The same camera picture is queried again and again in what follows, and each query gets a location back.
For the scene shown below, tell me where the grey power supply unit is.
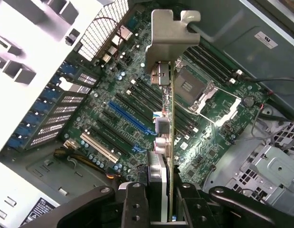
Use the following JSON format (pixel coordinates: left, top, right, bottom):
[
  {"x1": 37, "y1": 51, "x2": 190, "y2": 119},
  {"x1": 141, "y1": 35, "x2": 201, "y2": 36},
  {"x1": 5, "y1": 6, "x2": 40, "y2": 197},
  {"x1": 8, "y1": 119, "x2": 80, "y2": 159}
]
[{"x1": 0, "y1": 161, "x2": 65, "y2": 228}]

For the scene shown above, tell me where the coin cell battery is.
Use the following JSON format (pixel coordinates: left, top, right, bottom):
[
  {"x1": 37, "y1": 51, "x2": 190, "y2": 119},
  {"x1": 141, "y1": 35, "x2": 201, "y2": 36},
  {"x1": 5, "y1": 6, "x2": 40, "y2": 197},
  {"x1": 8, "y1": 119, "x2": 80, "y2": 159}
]
[{"x1": 242, "y1": 95, "x2": 255, "y2": 108}]

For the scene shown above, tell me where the yellow and black wire bundle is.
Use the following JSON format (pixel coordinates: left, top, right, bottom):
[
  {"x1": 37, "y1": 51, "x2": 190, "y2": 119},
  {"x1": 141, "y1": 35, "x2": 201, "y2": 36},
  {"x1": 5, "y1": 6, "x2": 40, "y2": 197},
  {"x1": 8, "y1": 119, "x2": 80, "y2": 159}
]
[{"x1": 53, "y1": 146, "x2": 122, "y2": 181}]

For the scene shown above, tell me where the thin black wire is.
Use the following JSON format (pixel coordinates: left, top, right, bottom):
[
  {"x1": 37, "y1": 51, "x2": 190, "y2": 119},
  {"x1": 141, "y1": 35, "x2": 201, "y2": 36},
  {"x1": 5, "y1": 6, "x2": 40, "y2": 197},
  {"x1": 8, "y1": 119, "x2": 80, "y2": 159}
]
[{"x1": 241, "y1": 75, "x2": 294, "y2": 84}]

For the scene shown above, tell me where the green motherboard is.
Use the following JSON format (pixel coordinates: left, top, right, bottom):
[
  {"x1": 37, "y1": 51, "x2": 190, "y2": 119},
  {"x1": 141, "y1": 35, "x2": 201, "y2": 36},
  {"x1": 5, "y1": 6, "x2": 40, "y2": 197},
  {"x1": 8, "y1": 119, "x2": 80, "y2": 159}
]
[{"x1": 58, "y1": 9, "x2": 271, "y2": 189}]

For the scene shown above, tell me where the blue expansion slot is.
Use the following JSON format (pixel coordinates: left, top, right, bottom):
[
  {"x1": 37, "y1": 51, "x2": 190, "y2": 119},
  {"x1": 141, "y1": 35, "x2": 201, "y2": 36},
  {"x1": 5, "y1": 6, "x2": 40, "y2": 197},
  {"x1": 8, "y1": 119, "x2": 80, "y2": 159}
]
[{"x1": 108, "y1": 100, "x2": 150, "y2": 135}]

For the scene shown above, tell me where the red and black fan wire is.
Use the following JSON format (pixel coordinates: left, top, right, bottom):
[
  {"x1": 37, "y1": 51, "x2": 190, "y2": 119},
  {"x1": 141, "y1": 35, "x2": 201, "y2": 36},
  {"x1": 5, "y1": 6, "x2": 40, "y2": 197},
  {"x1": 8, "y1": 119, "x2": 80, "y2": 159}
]
[{"x1": 91, "y1": 17, "x2": 119, "y2": 63}]

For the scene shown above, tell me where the metal disk bay cage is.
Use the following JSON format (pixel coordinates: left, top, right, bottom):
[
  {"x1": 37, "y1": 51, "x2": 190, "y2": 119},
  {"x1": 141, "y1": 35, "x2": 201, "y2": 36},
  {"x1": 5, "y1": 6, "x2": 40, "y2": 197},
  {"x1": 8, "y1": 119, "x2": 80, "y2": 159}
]
[{"x1": 203, "y1": 118, "x2": 294, "y2": 205}]

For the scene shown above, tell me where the CPU socket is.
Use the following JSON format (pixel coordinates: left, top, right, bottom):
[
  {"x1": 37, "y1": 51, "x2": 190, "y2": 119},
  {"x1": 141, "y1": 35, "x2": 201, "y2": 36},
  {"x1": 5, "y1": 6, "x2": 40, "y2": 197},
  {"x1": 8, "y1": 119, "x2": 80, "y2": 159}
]
[{"x1": 174, "y1": 68, "x2": 210, "y2": 106}]

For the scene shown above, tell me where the white PCI slot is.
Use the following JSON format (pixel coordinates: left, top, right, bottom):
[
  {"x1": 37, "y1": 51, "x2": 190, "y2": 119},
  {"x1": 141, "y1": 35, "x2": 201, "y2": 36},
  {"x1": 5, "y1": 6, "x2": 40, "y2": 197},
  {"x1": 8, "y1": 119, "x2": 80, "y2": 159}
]
[{"x1": 79, "y1": 132, "x2": 119, "y2": 164}]

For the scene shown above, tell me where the grey parts rack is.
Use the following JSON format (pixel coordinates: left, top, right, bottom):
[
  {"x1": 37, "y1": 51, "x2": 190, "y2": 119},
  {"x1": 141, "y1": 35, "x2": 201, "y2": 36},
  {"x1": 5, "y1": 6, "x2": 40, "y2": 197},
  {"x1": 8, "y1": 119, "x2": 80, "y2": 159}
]
[{"x1": 0, "y1": 0, "x2": 79, "y2": 84}]

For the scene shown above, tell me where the open black PC case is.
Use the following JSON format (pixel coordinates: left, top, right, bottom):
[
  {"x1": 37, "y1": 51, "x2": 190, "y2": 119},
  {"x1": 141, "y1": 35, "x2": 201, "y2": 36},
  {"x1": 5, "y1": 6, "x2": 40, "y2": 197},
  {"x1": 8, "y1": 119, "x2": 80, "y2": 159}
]
[{"x1": 0, "y1": 0, "x2": 294, "y2": 228}]

